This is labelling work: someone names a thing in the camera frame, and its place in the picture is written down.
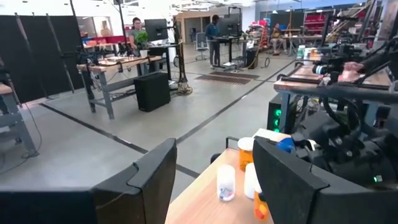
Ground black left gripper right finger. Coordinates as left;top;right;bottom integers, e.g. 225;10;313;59
252;136;374;224

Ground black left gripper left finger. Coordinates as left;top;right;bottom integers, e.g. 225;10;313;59
91;138;178;224

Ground small orange pill bottle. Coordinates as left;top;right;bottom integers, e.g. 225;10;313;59
253;190;270;222

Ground white opaque pill bottle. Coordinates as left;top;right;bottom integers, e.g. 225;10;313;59
244;162;262;200

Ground blue Tums bottle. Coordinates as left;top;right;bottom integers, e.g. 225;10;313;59
275;137;296;154

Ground amber pill bottle white cap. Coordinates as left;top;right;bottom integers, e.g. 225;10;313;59
238;137;256;172

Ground clear pill bottle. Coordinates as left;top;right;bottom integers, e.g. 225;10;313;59
216;164;236;202

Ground wooden shelf black legs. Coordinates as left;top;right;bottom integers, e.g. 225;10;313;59
164;136;274;224

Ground white box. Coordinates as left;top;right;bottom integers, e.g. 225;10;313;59
252;128;292;143

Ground black computer tower green lights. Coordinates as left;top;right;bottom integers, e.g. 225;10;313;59
266;93;292;134

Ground pink object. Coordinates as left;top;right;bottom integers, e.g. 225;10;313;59
338;61;365;83

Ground black floor box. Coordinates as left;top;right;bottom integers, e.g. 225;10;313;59
133;72;172;113

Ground wooden workbench grey legs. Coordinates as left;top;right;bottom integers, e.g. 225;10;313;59
76;54;175;121

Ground brown floor mat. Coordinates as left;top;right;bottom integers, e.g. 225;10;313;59
195;70;261;86

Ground red storage shelves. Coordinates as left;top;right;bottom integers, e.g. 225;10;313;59
303;12;325;35

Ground person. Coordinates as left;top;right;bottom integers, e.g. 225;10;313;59
127;17;149;54
204;14;222;70
268;23;284;57

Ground potted green plant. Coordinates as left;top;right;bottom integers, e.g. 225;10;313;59
134;30;150;58

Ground grey metal table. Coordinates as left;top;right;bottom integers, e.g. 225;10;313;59
0;82;40;158

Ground grey office chair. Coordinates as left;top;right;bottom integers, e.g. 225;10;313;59
195;32;210;62

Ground black computer monitor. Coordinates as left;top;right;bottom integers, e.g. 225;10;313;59
144;18;170;43
217;17;241;37

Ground black partition screen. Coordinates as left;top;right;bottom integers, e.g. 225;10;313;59
0;14;85;105

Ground black pole with cables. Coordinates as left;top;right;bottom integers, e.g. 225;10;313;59
172;14;194;96

